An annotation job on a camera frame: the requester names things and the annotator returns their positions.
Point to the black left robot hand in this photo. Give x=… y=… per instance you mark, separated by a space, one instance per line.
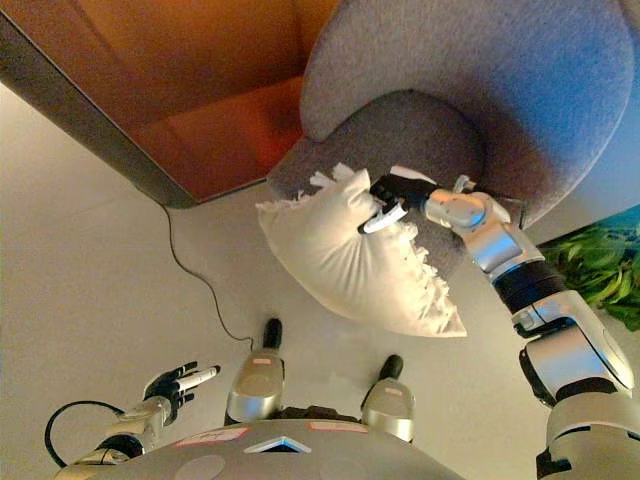
x=172 y=387

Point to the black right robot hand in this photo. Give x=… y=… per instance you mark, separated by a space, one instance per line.
x=407 y=190

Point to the white fringed pillow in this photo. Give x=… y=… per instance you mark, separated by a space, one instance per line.
x=340 y=250

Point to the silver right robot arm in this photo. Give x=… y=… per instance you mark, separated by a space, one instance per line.
x=565 y=360

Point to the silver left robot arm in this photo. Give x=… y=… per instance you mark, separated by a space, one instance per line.
x=145 y=415

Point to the silver left robot leg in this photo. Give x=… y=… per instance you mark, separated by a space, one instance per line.
x=255 y=385

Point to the silver robot leg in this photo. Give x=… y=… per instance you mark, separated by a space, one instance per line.
x=387 y=405
x=255 y=385

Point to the grey robot torso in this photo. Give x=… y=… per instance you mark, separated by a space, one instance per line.
x=280 y=460

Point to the grey fabric tub armchair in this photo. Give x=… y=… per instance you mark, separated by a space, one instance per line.
x=450 y=50

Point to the green leafy potted plant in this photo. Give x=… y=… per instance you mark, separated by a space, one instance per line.
x=600 y=270

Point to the silver right robot leg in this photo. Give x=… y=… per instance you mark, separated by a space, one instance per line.
x=387 y=405

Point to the brown wooden cabinet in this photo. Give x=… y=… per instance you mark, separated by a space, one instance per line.
x=175 y=75

